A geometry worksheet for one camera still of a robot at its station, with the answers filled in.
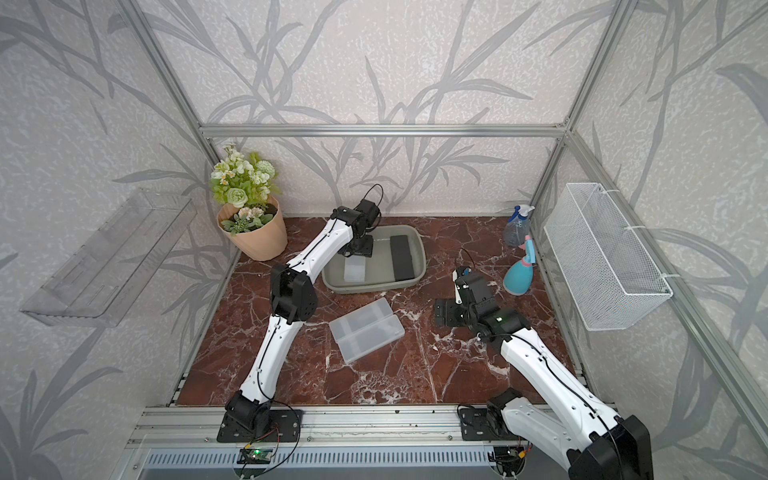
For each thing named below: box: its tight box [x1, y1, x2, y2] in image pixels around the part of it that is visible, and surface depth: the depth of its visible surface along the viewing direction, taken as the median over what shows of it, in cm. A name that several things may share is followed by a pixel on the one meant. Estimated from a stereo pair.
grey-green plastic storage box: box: [321, 225, 427, 294], surface depth 106 cm
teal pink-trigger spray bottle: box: [503, 235, 536, 296], surface depth 94 cm
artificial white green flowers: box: [210, 143, 282, 235], surface depth 92 cm
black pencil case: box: [390, 235, 415, 281], surface depth 110 cm
